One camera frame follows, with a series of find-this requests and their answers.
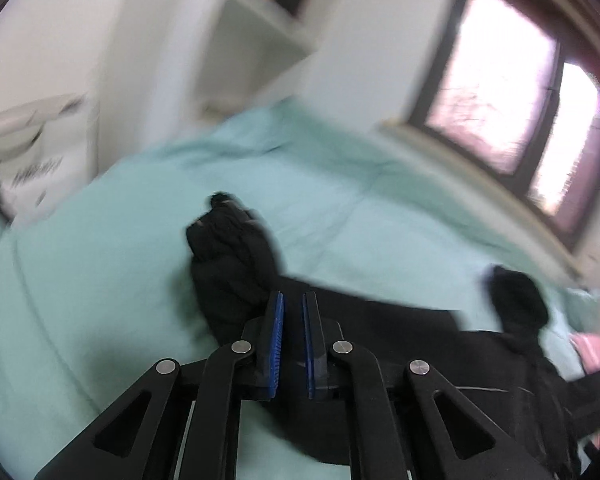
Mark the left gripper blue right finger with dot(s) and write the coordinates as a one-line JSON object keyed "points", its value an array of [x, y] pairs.
{"points": [[319, 334]]}

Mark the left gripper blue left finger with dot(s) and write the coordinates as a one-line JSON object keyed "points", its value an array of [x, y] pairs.
{"points": [[265, 335]]}

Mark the black hooded jacket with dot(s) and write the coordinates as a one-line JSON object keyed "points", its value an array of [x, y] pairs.
{"points": [[506, 374]]}

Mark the wooden window sill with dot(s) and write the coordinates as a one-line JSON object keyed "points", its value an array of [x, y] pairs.
{"points": [[486, 198]]}

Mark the white printed bag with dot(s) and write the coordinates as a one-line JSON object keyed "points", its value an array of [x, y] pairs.
{"points": [[48, 152]]}

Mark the dark framed window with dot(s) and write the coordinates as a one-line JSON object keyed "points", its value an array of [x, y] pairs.
{"points": [[514, 88]]}

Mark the white wall shelf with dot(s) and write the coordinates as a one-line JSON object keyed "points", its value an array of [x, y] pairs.
{"points": [[178, 67]]}

